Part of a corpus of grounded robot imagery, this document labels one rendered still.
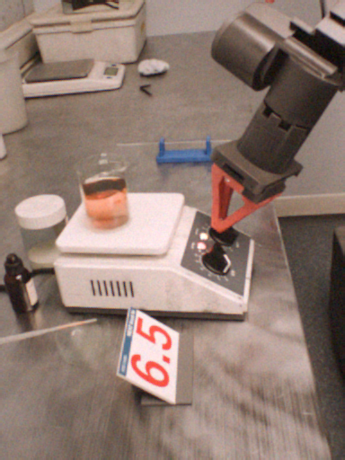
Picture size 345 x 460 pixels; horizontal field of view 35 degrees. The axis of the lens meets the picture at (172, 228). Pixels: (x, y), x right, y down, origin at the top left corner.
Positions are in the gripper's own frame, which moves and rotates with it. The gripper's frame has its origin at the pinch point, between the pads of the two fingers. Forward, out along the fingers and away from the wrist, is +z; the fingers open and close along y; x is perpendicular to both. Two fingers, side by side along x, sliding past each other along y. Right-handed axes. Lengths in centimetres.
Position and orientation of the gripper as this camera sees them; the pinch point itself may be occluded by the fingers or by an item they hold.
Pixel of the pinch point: (221, 222)
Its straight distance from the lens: 62.2
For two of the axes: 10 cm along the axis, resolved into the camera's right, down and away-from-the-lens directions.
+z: -4.1, 7.3, 5.4
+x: 7.2, 6.3, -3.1
